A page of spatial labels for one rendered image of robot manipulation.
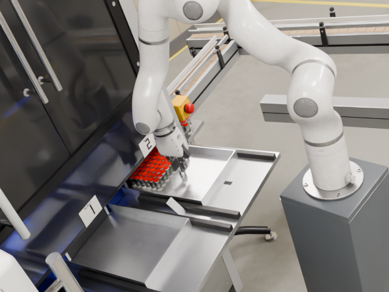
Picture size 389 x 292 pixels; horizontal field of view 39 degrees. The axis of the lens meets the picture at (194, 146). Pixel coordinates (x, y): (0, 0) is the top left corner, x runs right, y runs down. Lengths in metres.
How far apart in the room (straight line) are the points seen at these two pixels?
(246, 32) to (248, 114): 2.36
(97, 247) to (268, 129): 2.00
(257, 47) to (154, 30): 0.30
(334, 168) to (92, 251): 0.81
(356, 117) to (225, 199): 1.07
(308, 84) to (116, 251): 0.80
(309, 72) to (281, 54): 0.09
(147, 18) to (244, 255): 1.59
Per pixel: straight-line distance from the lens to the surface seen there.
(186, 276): 1.64
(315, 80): 1.51
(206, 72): 2.46
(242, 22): 1.50
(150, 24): 1.58
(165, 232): 1.79
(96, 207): 1.80
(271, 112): 2.87
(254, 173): 1.88
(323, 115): 1.52
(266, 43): 1.51
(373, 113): 2.67
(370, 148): 3.30
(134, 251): 1.78
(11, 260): 0.88
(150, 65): 1.65
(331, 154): 1.67
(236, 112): 3.89
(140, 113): 1.68
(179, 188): 1.93
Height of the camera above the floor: 2.05
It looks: 34 degrees down
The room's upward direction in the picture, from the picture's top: 21 degrees counter-clockwise
